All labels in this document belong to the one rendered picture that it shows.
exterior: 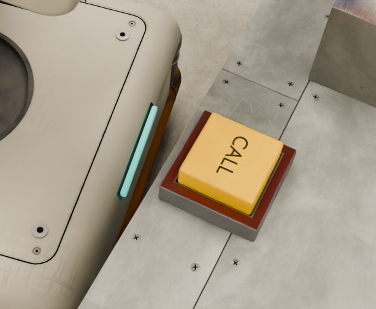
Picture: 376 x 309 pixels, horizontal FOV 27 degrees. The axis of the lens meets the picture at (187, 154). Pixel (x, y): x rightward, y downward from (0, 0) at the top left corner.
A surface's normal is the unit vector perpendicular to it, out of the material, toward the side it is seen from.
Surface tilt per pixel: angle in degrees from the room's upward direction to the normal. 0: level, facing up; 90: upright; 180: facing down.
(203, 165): 0
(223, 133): 0
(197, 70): 0
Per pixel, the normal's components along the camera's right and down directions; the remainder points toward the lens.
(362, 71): -0.43, 0.74
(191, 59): 0.07, -0.54
